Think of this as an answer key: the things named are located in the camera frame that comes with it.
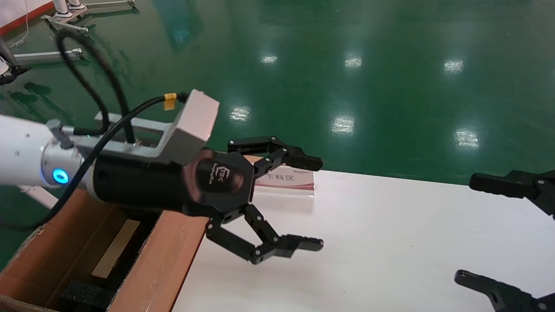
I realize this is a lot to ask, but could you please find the thick black looped cable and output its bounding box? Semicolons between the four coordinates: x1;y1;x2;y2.
55;28;136;146

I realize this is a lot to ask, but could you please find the grey post with black clamp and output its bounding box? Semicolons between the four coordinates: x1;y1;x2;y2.
0;38;20;85

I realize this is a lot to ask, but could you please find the thin white floor cord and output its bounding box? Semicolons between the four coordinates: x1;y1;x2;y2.
9;0;32;48

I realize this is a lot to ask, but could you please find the black foam block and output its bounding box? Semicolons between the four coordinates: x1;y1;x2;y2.
60;281;114;312

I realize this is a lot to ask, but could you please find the small cardboard box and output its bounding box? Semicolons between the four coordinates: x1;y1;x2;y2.
91;219;142;280

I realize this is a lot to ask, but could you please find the white stand with straight bar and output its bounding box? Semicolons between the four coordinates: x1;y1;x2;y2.
69;0;138;13

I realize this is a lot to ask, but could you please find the large open cardboard box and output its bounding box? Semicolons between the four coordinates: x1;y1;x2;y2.
0;155;265;312

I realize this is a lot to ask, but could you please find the white stand with angled leg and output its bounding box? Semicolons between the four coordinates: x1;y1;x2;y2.
41;0;90;38

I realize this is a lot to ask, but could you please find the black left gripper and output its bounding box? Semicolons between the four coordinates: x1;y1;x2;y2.
92;136;324;265

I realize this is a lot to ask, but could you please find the white metal frame leg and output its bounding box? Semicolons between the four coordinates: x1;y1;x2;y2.
13;49;84;62

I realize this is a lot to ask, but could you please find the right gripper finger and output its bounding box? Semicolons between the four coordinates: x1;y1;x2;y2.
454;270;555;312
470;170;555;216

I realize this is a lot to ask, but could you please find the black cable with yellow tag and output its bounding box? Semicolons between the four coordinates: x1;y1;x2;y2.
0;92;189;231

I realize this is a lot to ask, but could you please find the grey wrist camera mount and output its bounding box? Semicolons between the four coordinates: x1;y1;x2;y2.
47;89;220;167

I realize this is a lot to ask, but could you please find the acrylic sign card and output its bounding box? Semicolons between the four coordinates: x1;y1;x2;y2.
255;167;316;198

